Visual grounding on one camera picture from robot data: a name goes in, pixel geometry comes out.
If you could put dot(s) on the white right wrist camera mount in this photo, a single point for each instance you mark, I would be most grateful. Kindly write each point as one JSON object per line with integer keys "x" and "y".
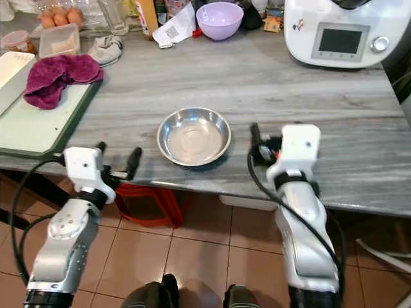
{"x": 298, "y": 147}

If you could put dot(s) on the white paper bag with code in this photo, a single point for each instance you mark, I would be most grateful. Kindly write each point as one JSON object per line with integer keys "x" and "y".
{"x": 174, "y": 29}

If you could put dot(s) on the lilac plastic bowl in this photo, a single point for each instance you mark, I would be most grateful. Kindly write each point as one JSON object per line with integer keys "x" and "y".
{"x": 219, "y": 19}

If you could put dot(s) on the black right robot foot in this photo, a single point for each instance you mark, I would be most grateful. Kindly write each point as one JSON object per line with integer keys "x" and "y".
{"x": 241, "y": 299}

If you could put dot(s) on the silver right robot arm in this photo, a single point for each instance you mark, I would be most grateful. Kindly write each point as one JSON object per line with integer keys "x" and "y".
{"x": 302, "y": 244}

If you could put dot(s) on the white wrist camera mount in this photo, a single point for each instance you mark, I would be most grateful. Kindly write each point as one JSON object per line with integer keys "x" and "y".
{"x": 83, "y": 167}
{"x": 298, "y": 147}

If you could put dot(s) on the pale green cutting board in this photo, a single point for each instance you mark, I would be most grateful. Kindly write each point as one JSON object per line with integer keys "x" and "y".
{"x": 38, "y": 131}

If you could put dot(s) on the small orange packet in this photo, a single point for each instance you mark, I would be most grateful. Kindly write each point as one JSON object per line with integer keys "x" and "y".
{"x": 273, "y": 23}

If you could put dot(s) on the dark wooden table leg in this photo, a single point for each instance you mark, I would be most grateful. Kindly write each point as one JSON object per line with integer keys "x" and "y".
{"x": 38, "y": 186}

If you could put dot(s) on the clear plastic food box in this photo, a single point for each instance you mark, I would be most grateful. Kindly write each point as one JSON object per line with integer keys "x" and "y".
{"x": 59, "y": 42}

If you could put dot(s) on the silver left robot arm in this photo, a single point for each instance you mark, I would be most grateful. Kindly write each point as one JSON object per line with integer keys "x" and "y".
{"x": 67, "y": 247}

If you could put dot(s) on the white folding table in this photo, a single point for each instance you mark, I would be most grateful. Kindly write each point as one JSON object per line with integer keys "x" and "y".
{"x": 384, "y": 255}

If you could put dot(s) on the small jar with pink lid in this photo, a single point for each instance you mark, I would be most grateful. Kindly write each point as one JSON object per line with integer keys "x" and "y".
{"x": 16, "y": 42}

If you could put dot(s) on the shallow stainless steel bowl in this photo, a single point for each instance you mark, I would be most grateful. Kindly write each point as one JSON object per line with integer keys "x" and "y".
{"x": 194, "y": 136}

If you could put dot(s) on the dark chair leg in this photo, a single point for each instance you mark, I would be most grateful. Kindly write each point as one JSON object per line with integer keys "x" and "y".
{"x": 6, "y": 219}

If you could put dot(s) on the black round object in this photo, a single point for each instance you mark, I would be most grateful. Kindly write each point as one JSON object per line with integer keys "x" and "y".
{"x": 252, "y": 18}

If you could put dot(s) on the white kitchen machine with screen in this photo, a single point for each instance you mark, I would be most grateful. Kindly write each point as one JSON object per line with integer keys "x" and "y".
{"x": 302, "y": 45}

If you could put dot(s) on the black robot foot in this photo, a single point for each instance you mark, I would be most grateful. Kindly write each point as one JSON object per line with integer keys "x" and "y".
{"x": 151, "y": 296}
{"x": 241, "y": 299}

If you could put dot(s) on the white plastic bin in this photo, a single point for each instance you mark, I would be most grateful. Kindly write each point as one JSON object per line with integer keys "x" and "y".
{"x": 244, "y": 202}

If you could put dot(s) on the clear drinking glass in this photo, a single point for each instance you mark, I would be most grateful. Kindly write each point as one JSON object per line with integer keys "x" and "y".
{"x": 112, "y": 16}

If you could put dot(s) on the red plastic stool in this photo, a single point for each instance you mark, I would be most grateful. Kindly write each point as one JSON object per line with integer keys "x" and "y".
{"x": 154, "y": 204}

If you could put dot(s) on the orange and white carton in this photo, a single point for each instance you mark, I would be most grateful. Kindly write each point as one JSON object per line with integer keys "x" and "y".
{"x": 146, "y": 16}

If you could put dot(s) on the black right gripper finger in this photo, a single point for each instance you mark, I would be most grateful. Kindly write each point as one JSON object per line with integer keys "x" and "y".
{"x": 255, "y": 135}

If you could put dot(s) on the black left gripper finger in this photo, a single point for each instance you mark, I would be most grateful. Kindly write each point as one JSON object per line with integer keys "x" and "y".
{"x": 135, "y": 162}
{"x": 101, "y": 145}

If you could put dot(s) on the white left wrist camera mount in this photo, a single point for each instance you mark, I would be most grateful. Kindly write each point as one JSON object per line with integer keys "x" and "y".
{"x": 83, "y": 167}

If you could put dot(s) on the magenta towel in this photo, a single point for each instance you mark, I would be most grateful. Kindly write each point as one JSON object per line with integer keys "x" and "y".
{"x": 58, "y": 74}

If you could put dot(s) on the grey crumpled cloth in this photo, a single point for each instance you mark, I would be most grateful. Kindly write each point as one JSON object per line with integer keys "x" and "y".
{"x": 106, "y": 50}

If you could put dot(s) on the white rectangular container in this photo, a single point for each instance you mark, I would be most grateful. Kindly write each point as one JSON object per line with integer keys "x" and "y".
{"x": 13, "y": 74}

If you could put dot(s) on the black left robot foot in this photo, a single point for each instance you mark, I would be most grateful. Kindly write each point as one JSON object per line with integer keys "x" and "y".
{"x": 151, "y": 296}

